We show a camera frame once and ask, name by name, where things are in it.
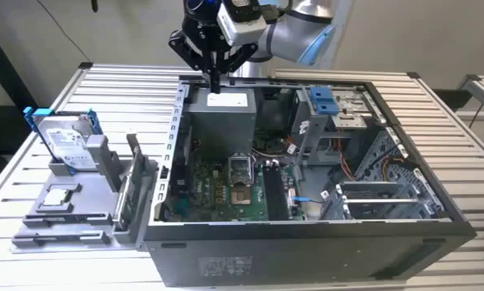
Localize grey metal disk bay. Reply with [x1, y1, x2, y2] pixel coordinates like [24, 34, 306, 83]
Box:
[320, 180, 444, 221]

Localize green motherboard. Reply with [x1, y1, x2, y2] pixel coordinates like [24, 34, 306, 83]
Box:
[167, 151, 307, 224]

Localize black RAM slots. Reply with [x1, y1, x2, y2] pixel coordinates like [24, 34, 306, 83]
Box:
[264, 162, 291, 221]

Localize metal socket cover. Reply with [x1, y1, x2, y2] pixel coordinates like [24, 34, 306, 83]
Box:
[228, 155, 254, 186]

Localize orange power wires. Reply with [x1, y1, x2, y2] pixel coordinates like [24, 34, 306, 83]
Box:
[330, 136, 355, 181]

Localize green graphics card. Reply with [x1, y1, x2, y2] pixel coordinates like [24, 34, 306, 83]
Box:
[112, 127, 156, 233]

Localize blue-tipped black wire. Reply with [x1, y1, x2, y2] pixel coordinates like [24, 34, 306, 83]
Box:
[292, 195, 328, 204]

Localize hard disk in blue carrier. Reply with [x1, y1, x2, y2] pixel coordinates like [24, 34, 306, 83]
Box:
[22, 105, 104, 176]

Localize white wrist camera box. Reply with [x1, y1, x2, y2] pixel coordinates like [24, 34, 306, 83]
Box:
[216, 0, 267, 47]

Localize grey power supply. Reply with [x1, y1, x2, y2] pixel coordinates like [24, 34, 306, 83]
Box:
[184, 87, 259, 158]

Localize grey metal drive cage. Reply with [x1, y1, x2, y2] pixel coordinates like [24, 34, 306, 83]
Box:
[290, 86, 388, 166]

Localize CPU socket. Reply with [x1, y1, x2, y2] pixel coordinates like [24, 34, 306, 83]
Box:
[230, 184, 254, 207]

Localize silver CPU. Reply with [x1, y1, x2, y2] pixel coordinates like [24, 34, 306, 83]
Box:
[43, 189, 71, 204]

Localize grey parts rack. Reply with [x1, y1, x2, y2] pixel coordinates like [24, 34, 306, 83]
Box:
[10, 135, 162, 254]

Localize blue plastic drive bracket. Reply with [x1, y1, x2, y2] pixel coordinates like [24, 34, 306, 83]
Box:
[308, 87, 340, 115]

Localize black PC case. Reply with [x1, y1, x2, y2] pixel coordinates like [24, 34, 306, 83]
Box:
[139, 72, 478, 288]

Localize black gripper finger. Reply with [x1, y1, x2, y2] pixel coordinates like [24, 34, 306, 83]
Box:
[167, 28, 216, 93]
[215, 44, 260, 93]

